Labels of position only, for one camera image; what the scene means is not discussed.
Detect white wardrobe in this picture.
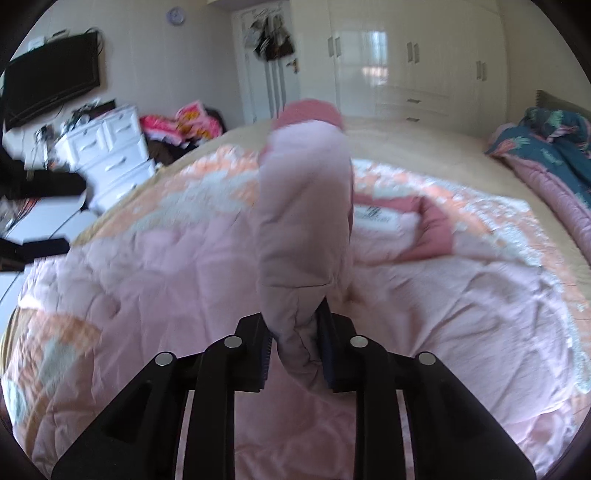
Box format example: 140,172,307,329
290,0,514,126

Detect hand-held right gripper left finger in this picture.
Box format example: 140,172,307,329
51,314,271,480

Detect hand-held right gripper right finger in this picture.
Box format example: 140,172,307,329
315,298,539,480

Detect teal patterned pink comforter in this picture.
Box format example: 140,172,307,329
484,106,591,241

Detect black stand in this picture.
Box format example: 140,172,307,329
0,143,88,273

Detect black wall television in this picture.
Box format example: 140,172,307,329
2,30,102,132

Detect bags hanging on door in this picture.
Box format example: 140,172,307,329
244,13,297,62

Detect pink quilted blanket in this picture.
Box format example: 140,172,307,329
14,98,583,480

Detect pile of pink bags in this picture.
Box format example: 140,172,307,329
139,100,228,155

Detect white door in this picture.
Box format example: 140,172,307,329
230,4,302,126

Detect padded headboard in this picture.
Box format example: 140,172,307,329
534,89,591,121

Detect white drawer cabinet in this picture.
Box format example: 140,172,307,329
54,104,156,214

